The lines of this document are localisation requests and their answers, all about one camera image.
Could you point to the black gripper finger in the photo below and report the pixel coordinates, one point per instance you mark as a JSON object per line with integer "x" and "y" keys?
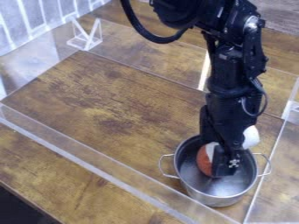
{"x": 226, "y": 161}
{"x": 207, "y": 131}

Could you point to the clear acrylic triangle bracket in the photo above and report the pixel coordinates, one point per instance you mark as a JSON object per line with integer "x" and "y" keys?
{"x": 85, "y": 40}

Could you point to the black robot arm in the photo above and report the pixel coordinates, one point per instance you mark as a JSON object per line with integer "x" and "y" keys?
{"x": 231, "y": 27}

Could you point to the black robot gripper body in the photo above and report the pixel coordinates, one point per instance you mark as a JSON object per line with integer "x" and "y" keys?
{"x": 231, "y": 115}

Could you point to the silver pot with handles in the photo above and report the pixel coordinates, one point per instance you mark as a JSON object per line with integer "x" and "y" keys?
{"x": 215, "y": 192}

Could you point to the plush mushroom brown white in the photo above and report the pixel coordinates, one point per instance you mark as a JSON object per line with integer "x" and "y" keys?
{"x": 206, "y": 150}

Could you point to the clear acrylic enclosure panel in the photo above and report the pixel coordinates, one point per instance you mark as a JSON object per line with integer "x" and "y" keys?
{"x": 144, "y": 187}

